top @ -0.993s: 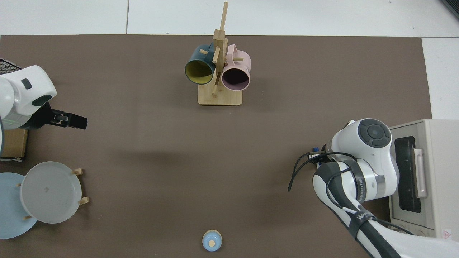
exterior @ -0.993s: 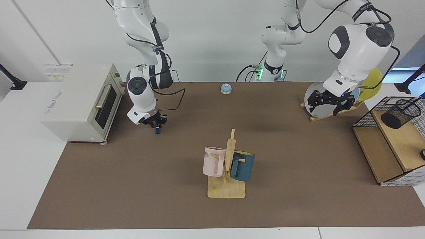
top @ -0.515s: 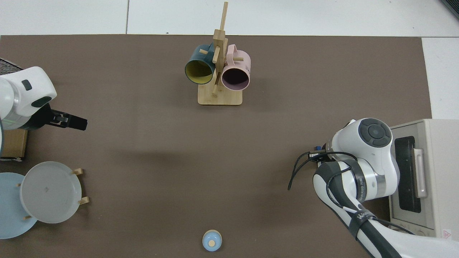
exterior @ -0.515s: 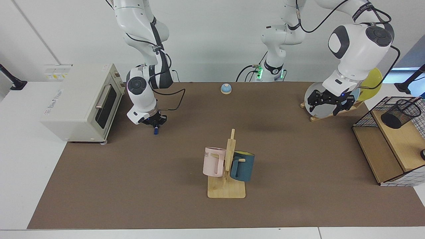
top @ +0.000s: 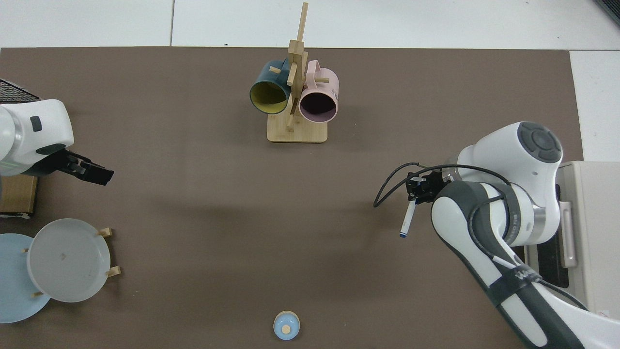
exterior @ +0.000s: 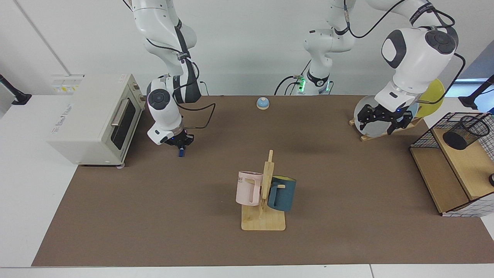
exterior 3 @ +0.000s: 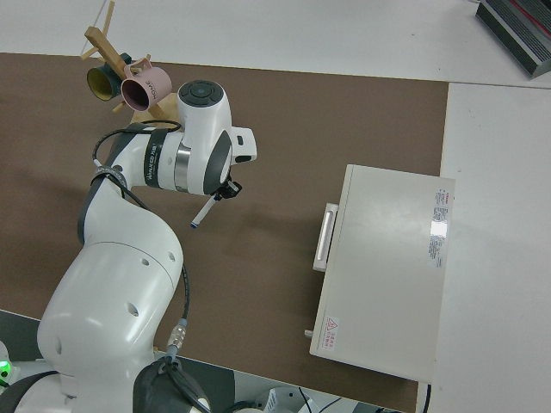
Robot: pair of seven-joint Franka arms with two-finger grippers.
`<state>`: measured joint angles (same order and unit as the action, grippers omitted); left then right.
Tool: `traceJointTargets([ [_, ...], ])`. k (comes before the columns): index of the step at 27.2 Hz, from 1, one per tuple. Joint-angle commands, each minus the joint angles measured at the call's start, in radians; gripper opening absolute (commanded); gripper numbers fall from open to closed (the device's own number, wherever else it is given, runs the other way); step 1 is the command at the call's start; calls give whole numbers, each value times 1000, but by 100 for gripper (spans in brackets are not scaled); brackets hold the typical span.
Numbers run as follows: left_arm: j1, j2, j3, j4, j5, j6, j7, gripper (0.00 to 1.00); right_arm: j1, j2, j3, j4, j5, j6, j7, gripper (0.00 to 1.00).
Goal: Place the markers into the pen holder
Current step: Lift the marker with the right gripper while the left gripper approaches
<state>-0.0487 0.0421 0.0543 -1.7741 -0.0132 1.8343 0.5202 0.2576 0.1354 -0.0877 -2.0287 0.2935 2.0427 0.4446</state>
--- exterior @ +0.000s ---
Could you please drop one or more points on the white marker with blue cap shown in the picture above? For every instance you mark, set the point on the white marker with blue cap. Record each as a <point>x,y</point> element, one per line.
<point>181,153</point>

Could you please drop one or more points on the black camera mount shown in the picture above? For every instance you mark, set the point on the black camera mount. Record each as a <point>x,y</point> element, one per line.
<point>19,98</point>
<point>472,98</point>

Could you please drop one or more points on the pink mug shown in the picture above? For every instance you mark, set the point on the pink mug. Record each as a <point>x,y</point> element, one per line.
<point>247,189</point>

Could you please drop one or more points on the brown table cloth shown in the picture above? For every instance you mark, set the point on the brown table cloth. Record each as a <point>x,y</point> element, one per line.
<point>193,212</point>

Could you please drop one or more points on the wooden plate rack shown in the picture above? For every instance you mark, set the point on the wooden plate rack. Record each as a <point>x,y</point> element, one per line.
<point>389,132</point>

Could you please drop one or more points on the yellow plate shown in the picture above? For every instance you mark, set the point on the yellow plate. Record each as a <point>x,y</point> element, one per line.
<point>434,96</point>

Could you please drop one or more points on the grey plate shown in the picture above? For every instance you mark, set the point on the grey plate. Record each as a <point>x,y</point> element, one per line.
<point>376,127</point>

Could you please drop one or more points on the pale toaster oven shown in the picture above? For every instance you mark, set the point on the pale toaster oven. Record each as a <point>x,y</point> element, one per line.
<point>85,119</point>

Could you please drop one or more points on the wooden cup stand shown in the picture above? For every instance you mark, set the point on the wooden cup stand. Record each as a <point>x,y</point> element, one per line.
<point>263,222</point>

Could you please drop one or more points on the small blue round bell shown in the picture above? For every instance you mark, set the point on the small blue round bell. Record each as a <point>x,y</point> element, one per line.
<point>263,103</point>

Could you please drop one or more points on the white wall socket panel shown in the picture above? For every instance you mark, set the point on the white wall socket panel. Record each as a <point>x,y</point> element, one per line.
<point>65,87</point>

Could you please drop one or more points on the black mesh pen holder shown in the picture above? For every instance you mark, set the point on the black mesh pen holder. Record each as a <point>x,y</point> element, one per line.
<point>461,137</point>

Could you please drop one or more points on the teal mug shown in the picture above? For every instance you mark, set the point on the teal mug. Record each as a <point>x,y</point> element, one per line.
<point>285,195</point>

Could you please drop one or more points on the light blue plate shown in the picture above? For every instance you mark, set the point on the light blue plate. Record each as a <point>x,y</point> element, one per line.
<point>413,112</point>

